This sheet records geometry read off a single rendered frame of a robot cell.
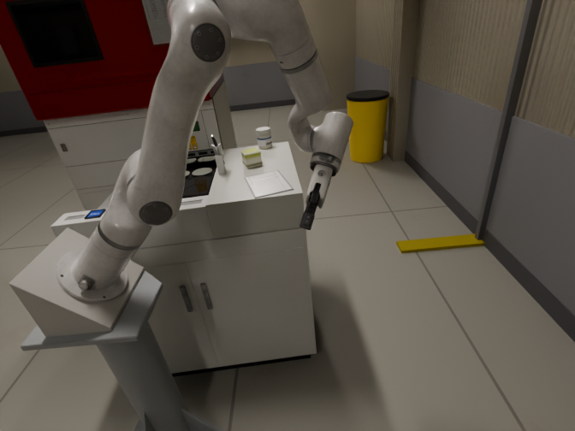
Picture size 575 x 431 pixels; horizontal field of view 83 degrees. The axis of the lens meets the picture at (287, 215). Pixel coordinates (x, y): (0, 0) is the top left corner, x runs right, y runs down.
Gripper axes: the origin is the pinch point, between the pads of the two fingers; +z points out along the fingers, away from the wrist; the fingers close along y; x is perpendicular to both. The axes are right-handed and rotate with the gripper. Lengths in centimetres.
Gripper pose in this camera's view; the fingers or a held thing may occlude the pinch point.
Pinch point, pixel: (306, 221)
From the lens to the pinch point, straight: 88.2
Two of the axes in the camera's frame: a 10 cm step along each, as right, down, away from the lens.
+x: -9.5, -3.0, 0.8
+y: 0.2, 1.9, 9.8
